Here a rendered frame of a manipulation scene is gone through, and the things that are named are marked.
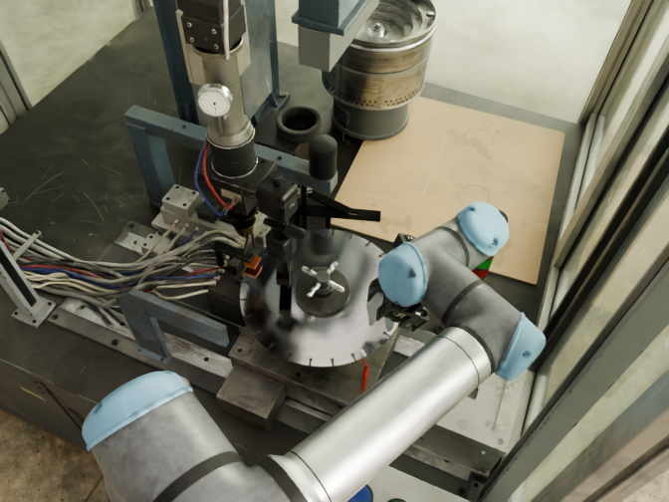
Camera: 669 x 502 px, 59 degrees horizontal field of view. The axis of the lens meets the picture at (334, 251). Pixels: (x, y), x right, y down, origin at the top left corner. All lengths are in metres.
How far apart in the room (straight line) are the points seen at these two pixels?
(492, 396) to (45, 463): 1.51
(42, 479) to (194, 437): 1.61
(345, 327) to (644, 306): 0.66
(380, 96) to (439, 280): 0.96
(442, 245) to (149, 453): 0.43
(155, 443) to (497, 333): 0.39
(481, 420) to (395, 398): 0.53
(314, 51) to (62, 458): 1.55
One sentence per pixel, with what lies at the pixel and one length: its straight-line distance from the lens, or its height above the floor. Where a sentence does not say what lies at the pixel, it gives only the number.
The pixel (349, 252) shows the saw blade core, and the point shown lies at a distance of 1.26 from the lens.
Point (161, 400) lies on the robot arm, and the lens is 0.64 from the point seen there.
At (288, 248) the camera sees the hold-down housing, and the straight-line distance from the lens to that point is 1.07.
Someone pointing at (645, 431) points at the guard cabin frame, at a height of 1.45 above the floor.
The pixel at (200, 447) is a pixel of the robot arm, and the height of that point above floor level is 1.38.
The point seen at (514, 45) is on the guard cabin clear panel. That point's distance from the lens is 1.97.
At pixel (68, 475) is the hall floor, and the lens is 2.18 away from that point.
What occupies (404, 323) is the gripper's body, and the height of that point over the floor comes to 1.10.
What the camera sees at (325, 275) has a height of 1.00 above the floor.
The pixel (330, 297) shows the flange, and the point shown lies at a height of 0.96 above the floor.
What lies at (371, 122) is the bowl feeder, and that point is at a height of 0.83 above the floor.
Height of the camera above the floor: 1.95
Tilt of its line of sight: 52 degrees down
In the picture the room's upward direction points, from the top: 3 degrees clockwise
